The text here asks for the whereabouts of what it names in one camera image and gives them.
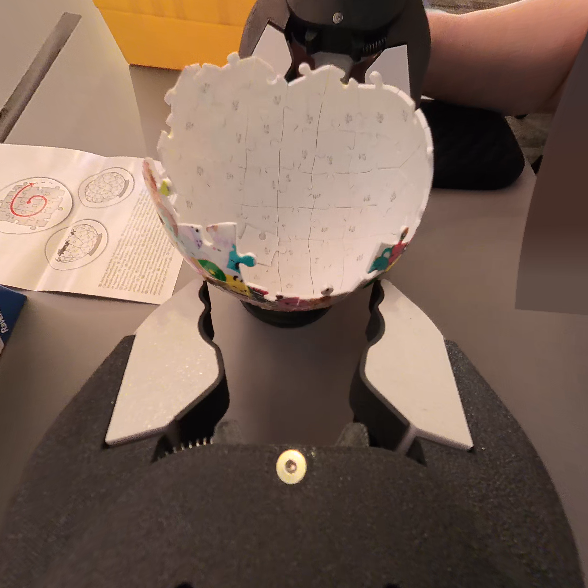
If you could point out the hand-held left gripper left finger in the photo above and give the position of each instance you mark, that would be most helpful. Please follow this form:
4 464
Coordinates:
165 376

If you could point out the printed puzzle box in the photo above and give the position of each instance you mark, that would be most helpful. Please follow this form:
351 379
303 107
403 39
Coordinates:
9 317

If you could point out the black ball stand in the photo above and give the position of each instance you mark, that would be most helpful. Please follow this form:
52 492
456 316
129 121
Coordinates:
285 317

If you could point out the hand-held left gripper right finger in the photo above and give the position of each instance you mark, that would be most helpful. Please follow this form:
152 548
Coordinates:
413 376

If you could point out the folded instruction leaflet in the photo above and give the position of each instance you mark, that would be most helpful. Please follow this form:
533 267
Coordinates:
115 220

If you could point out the yellow plastic bin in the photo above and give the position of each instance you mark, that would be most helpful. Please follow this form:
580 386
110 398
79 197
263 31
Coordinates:
174 32

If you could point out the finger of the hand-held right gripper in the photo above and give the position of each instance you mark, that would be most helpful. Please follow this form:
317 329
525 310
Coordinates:
271 46
395 69

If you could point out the black cushioned pad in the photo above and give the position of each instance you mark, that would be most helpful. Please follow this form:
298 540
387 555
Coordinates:
473 147

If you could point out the person's right forearm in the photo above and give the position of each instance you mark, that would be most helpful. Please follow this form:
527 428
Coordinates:
496 59

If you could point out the partly built puzzle ball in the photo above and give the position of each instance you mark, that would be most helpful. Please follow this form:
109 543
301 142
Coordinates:
298 183

